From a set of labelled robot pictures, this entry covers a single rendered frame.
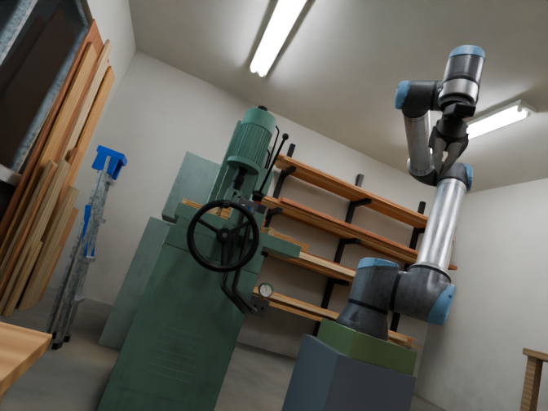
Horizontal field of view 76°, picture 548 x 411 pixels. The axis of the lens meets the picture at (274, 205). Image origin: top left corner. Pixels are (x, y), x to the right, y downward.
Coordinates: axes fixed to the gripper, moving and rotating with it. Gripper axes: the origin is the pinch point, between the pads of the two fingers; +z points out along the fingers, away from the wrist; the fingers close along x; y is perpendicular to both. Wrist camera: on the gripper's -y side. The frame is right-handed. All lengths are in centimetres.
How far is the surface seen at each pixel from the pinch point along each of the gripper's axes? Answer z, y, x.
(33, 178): 23, 104, 221
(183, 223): 26, 56, 86
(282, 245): 20, 75, 45
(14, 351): 57, -48, 47
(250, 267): 34, 70, 54
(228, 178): -8, 83, 85
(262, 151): -23, 74, 70
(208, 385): 85, 71, 55
